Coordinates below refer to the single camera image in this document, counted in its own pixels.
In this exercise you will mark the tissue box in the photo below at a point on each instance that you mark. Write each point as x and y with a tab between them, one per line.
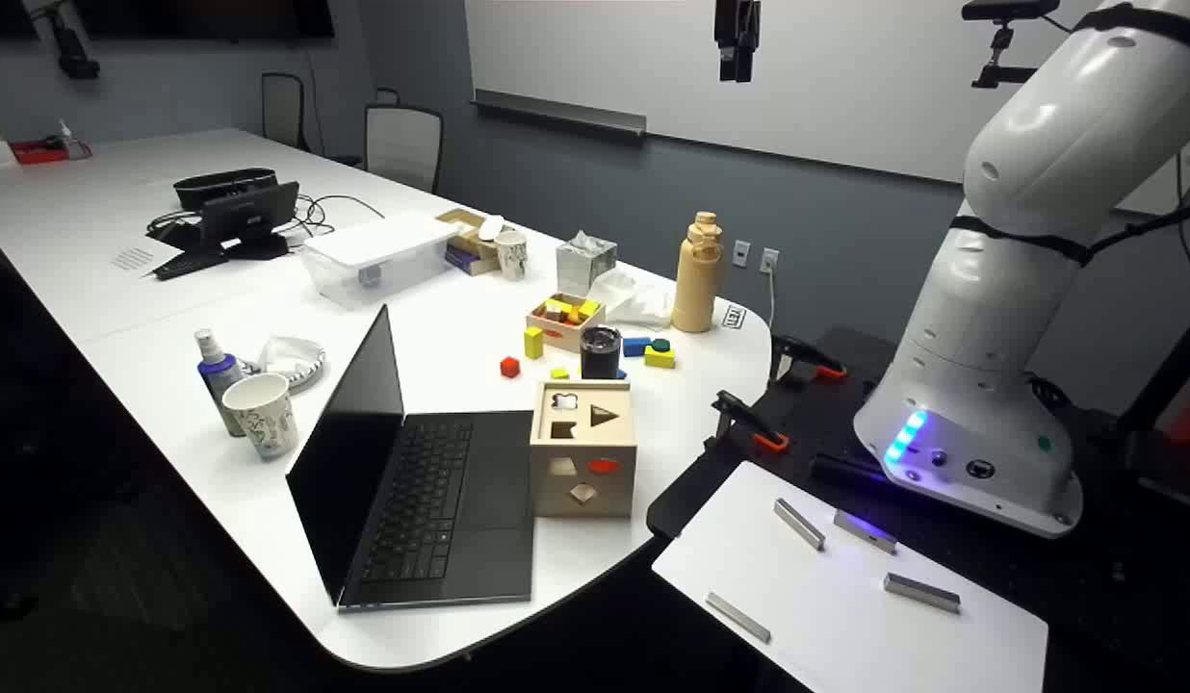
583	260

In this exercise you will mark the black round cup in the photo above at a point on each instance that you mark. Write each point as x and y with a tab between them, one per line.
597	351

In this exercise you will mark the tan plastic bottle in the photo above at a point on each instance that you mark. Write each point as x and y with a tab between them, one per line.
697	275

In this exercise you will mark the black tablet on stand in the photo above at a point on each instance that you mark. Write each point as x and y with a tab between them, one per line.
239	226

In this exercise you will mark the wooden tray of blocks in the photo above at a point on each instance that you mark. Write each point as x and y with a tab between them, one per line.
565	320

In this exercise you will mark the blue block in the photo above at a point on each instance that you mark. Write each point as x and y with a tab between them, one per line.
634	347

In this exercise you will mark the white paper cup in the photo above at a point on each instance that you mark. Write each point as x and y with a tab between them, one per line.
263	414

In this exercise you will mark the white plastic bag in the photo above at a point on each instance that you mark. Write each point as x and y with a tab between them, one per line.
634	298

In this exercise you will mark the white patterned cup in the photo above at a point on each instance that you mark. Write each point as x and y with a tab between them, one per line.
510	251

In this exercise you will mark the blue spray bottle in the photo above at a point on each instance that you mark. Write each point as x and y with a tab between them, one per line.
217	371

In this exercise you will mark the black case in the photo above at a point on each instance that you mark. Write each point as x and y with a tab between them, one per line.
208	185

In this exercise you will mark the black orange clamp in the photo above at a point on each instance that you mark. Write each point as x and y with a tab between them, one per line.
734	414
787	351

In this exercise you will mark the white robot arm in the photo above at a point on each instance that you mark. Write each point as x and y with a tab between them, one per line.
954	414

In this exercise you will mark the clear plastic storage bin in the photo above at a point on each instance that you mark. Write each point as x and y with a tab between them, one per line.
379	260

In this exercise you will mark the wooden shape sorter box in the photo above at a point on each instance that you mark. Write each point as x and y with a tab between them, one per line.
583	452

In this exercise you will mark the red block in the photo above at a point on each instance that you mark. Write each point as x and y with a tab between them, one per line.
510	366

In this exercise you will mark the yellow cylinder block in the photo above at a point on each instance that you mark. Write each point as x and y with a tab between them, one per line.
531	342

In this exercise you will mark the black open laptop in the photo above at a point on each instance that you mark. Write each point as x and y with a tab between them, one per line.
415	509

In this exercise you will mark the crumpled clear plastic wrap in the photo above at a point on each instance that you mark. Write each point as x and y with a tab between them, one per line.
294	360

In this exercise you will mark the grey office chair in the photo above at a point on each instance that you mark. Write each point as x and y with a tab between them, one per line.
402	144

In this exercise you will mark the red item on table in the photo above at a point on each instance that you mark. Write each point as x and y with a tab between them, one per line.
53	147

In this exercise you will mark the white board with metal strips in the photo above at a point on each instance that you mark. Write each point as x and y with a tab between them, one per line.
841	614

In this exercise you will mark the small cardboard box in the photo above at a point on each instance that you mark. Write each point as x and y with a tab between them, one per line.
467	248

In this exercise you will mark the yellow green block stack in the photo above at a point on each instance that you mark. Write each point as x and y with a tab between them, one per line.
659	356

